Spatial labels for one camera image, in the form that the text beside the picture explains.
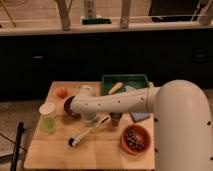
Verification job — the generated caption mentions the white dish brush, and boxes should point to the white dish brush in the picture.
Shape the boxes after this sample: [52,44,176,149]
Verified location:
[68,116,109,147]

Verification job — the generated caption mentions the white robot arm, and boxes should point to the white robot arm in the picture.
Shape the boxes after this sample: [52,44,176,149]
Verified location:
[70,80,213,171]

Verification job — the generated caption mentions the yellow corn cob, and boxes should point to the yellow corn cob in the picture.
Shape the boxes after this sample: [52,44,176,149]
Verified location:
[108,82,123,95]

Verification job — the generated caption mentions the grey triangular cloth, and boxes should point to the grey triangular cloth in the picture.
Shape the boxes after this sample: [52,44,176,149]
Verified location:
[125,85,136,92]

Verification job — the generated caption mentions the small metal cup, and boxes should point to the small metal cup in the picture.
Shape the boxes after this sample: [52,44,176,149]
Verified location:
[110,113,122,127]

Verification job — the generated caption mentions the green plastic tray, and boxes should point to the green plastic tray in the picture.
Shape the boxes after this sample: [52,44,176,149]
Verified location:
[102,74,149,95]

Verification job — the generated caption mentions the blue sponge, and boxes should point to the blue sponge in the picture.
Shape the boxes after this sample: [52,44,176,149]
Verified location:
[130,113,150,123]

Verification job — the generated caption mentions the dark brown bowl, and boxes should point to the dark brown bowl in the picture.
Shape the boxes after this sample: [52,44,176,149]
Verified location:
[64,96,81,118]

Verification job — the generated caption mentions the orange tomato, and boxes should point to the orange tomato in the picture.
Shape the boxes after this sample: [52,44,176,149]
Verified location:
[57,87,68,98]

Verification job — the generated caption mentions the orange bowl with dark balls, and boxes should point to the orange bowl with dark balls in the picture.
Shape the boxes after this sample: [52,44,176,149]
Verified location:
[120,124,151,155]

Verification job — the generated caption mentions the green cup with lid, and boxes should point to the green cup with lid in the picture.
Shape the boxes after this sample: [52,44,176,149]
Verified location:
[39,102,56,133]

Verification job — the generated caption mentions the green box on shelf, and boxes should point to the green box on shelf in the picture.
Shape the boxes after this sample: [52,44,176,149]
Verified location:
[82,18,111,25]

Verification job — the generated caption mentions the black pole stand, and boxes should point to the black pole stand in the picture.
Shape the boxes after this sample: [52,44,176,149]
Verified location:
[10,122,24,171]

